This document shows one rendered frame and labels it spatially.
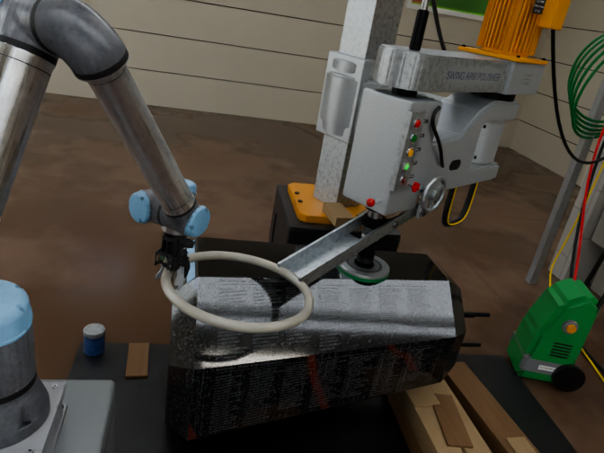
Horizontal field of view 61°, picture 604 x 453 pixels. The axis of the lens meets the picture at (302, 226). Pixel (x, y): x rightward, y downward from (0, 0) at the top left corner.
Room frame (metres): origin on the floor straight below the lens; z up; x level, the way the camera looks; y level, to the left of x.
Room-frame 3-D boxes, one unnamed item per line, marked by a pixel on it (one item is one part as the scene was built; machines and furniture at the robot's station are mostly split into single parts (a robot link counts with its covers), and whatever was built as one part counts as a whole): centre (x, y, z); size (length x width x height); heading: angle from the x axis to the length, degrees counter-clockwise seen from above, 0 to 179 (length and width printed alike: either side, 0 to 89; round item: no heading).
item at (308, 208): (2.71, -0.16, 0.76); 0.49 x 0.49 x 0.05; 13
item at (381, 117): (1.96, -0.33, 1.30); 0.36 x 0.22 x 0.45; 137
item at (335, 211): (2.46, -0.17, 0.81); 0.20 x 0.10 x 0.05; 21
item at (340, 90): (2.61, -0.34, 1.34); 0.74 x 0.34 x 0.25; 60
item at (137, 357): (2.04, 0.69, 0.02); 0.25 x 0.10 x 0.01; 17
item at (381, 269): (1.90, -0.28, 0.83); 0.21 x 0.21 x 0.01
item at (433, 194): (1.91, -0.45, 1.18); 0.15 x 0.10 x 0.15; 137
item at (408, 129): (1.77, -0.31, 1.35); 0.08 x 0.03 x 0.28; 137
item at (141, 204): (1.35, 0.43, 1.17); 0.12 x 0.12 x 0.09; 63
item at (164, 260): (1.45, 0.39, 0.99); 0.09 x 0.08 x 0.12; 167
